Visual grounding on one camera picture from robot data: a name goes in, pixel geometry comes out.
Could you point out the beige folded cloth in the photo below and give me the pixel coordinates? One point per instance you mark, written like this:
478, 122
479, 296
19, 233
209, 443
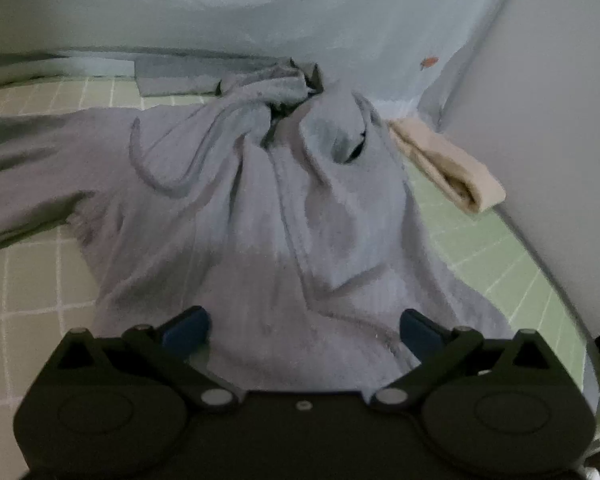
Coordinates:
450, 165

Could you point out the grey hoodie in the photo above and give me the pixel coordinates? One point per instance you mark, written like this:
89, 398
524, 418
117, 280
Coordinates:
260, 220

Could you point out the green checked bedsheet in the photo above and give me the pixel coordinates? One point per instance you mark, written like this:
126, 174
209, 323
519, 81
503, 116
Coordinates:
30, 280

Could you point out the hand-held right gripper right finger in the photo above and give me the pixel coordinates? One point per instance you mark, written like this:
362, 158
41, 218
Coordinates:
422, 335

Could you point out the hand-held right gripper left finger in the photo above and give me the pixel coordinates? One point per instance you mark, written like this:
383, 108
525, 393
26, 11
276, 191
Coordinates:
185, 332

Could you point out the light blue carrot-print blanket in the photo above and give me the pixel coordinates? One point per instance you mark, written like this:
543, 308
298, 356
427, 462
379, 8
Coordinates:
330, 15

